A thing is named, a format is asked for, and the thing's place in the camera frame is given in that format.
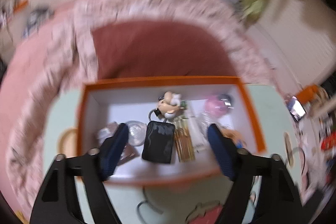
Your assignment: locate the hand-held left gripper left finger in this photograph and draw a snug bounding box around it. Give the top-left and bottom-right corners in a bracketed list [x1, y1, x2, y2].
[30, 123, 129, 224]

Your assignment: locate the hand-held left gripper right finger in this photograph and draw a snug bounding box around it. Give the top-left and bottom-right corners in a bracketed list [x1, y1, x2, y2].
[207, 123, 307, 224]

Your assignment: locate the clear plastic bag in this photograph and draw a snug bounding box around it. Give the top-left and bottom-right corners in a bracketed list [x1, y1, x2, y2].
[98, 122, 139, 165]

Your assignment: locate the clear round plastic piece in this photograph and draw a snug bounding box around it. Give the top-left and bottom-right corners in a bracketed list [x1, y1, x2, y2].
[126, 120, 147, 146]

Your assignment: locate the white tube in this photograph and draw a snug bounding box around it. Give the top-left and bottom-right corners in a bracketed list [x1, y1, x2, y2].
[188, 111, 210, 152]

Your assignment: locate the amber perfume bottle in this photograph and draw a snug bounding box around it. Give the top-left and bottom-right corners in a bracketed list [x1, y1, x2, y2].
[173, 119, 196, 161]

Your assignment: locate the orange cardboard box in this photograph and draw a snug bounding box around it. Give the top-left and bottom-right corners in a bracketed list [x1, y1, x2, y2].
[75, 76, 267, 186]

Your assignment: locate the black card wallet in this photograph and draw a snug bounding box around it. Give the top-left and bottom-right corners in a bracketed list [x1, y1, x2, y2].
[142, 120, 175, 163]

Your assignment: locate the pink round plastic case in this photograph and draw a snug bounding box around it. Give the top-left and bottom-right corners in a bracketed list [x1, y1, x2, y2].
[205, 94, 234, 118]

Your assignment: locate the cartoon mouse plush keychain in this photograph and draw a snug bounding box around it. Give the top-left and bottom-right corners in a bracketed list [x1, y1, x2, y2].
[148, 91, 184, 122]

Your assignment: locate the small orange blue item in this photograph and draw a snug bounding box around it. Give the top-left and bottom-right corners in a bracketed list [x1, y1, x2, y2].
[223, 130, 246, 149]

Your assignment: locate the green cartoon lap table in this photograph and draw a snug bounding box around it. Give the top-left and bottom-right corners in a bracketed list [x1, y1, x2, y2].
[43, 85, 300, 224]

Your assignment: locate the smartphone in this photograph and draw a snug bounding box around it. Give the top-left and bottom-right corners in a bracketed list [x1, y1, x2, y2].
[287, 95, 306, 122]

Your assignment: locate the orange bottle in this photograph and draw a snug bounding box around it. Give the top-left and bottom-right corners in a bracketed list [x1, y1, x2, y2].
[297, 85, 319, 102]

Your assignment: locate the pink bed sheet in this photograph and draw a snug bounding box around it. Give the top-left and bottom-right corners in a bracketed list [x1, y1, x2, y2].
[0, 22, 79, 114]

